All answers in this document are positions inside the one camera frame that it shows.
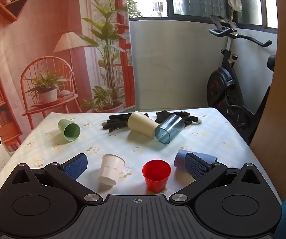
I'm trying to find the black exercise bike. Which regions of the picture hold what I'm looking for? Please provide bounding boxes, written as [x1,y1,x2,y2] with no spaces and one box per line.
[206,15,277,145]

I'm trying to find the white cap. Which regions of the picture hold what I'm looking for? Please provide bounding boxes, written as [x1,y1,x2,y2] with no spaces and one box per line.
[227,0,243,12]

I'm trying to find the black glove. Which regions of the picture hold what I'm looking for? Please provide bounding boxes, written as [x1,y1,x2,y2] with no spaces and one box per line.
[155,110,203,127]
[102,113,150,132]

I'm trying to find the transparent blue cup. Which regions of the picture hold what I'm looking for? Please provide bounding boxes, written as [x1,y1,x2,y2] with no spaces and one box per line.
[154,114,185,145]

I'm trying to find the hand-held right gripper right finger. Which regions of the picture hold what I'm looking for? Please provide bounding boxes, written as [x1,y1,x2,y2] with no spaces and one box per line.
[170,152,270,204]

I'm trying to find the floral tablecloth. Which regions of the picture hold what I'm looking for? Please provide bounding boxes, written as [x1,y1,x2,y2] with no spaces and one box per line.
[0,108,282,205]

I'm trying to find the cream cup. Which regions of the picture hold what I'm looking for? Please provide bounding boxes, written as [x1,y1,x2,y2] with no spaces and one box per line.
[127,111,160,138]

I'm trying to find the red cup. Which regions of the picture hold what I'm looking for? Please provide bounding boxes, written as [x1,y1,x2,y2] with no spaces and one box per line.
[142,159,172,193]

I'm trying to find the white cup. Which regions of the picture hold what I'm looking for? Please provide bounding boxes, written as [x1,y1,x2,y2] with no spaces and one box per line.
[98,154,126,187]

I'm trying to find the printed wall tapestry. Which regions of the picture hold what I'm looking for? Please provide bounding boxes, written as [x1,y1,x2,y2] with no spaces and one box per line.
[0,0,137,155]

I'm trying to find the green cup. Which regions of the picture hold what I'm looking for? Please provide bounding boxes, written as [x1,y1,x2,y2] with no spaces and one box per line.
[58,119,81,142]

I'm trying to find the periwinkle blue cup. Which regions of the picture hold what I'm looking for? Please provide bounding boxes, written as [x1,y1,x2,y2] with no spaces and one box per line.
[174,150,218,177]

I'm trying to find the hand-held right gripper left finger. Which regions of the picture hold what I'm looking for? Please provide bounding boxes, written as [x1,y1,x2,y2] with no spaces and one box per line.
[8,154,103,206]

